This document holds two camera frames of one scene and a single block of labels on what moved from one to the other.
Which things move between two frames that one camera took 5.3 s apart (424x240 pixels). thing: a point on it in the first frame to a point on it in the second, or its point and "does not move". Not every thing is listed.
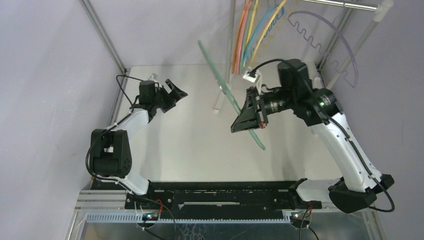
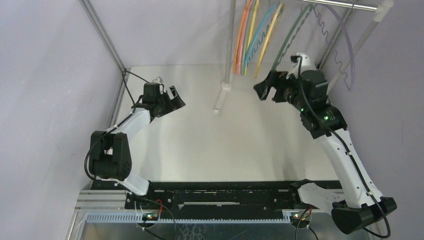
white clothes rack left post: x=230 y=18 does not move
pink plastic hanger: x=242 y=35 does not move
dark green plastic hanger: x=223 y=86 to x=309 y=6
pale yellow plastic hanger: x=264 y=32 to x=261 y=59
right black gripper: x=258 y=110 to x=276 y=88
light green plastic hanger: x=247 y=31 does not move
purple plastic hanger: x=319 y=49 to x=350 y=38
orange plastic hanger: x=238 y=37 does not move
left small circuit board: x=152 y=216 does not move
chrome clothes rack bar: x=353 y=4 does not move
